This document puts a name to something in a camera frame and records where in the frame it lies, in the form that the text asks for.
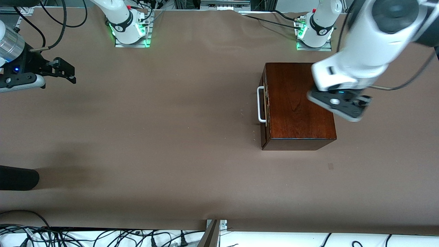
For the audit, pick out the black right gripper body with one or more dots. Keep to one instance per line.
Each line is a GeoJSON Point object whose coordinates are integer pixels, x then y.
{"type": "Point", "coordinates": [30, 63]}

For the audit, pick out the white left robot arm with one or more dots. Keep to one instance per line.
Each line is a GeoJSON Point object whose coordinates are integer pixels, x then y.
{"type": "Point", "coordinates": [363, 58]}

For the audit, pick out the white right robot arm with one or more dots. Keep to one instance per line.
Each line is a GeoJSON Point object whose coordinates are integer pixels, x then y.
{"type": "Point", "coordinates": [120, 15]}

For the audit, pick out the dark brown wooden cabinet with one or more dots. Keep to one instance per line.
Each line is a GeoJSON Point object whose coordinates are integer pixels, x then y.
{"type": "Point", "coordinates": [288, 113]}

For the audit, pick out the black rounded cylinder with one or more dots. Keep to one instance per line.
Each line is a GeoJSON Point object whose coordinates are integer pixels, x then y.
{"type": "Point", "coordinates": [17, 177]}

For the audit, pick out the brown table cover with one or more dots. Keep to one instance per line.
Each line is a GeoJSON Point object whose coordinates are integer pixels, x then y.
{"type": "Point", "coordinates": [188, 171]}

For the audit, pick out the dark grey aluminium beam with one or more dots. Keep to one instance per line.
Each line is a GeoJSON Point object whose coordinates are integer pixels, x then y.
{"type": "Point", "coordinates": [210, 236]}

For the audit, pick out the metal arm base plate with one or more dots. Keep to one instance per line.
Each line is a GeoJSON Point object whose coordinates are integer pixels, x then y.
{"type": "Point", "coordinates": [148, 37]}
{"type": "Point", "coordinates": [313, 48]}

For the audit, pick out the aluminium frame rail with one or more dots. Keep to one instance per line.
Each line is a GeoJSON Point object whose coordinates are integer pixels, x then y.
{"type": "Point", "coordinates": [224, 4]}

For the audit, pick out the silver metal bracket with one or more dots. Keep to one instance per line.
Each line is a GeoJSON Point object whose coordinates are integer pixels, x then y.
{"type": "Point", "coordinates": [223, 223]}

